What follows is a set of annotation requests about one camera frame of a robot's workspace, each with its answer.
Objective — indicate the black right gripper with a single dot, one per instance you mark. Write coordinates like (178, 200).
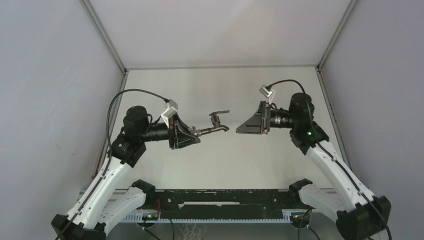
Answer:
(256, 124)

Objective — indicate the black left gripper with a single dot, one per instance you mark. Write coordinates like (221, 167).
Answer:
(179, 138)

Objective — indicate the metal elbow pipe fitting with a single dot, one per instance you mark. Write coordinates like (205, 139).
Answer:
(194, 131)

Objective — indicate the metal water faucet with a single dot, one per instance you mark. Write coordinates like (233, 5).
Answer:
(216, 124)

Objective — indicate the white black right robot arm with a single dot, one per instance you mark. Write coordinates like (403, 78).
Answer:
(357, 212)

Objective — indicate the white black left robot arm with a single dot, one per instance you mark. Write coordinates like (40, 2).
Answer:
(92, 218)

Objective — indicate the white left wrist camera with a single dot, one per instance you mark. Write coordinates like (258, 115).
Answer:
(171, 108)

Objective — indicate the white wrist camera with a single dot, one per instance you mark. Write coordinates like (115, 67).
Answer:
(267, 92)
(171, 108)

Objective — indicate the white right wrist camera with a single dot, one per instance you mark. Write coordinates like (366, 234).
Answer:
(267, 92)

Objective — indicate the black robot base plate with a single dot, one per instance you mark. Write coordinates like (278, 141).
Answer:
(224, 203)

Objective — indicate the white slotted cable duct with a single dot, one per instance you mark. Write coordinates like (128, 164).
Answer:
(283, 217)

